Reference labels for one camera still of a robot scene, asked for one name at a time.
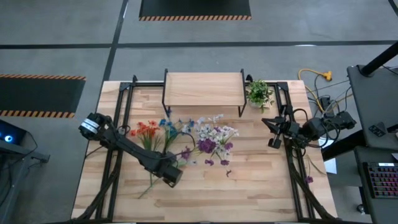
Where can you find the small caster wheel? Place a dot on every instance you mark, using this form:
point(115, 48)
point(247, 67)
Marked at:
point(361, 208)

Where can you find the black hazard-striped floor mat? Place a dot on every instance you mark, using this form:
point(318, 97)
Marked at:
point(37, 93)
point(192, 7)

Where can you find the black stand pole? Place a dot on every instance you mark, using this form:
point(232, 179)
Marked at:
point(379, 60)

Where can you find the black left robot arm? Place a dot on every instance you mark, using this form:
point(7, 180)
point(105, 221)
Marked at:
point(130, 146)

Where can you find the black computer with blue light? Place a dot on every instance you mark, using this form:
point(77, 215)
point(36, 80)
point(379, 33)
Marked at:
point(9, 138)

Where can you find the black power strip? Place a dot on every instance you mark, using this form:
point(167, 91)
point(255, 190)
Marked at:
point(326, 102)

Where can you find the blue artificial flower bunch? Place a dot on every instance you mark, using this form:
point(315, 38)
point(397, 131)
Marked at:
point(169, 130)

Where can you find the orange artificial flower bunch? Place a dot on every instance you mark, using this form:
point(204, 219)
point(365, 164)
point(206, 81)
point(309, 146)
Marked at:
point(149, 127)

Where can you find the backlit computer keyboard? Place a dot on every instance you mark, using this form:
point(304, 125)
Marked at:
point(382, 180)

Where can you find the loose green leaf stem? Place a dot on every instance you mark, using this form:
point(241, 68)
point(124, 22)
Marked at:
point(315, 166)

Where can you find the wooden shelf with black legs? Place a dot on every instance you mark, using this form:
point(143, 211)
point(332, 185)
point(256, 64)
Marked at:
point(203, 88)

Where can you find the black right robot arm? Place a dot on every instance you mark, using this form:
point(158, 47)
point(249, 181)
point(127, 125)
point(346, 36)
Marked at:
point(314, 129)

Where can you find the fallen purple flower head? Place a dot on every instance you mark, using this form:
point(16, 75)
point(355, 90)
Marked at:
point(309, 179)

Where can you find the dark grey desk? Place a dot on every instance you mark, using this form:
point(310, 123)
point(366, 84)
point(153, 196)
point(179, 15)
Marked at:
point(376, 99)
point(360, 193)

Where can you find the black aluminium table frame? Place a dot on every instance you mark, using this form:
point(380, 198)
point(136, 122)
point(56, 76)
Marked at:
point(146, 84)

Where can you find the green potted plant white pot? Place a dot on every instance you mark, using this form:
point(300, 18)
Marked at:
point(258, 93)

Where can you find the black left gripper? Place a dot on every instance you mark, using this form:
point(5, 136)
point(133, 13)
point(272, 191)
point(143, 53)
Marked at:
point(171, 175)

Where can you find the white paper sheet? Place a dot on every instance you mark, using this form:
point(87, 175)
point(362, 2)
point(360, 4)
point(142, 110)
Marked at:
point(331, 166)

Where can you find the purple artificial flower bunch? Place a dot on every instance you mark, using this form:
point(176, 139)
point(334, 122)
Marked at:
point(206, 145)

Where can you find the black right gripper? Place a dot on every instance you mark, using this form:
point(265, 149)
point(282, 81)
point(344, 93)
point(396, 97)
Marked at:
point(289, 129)

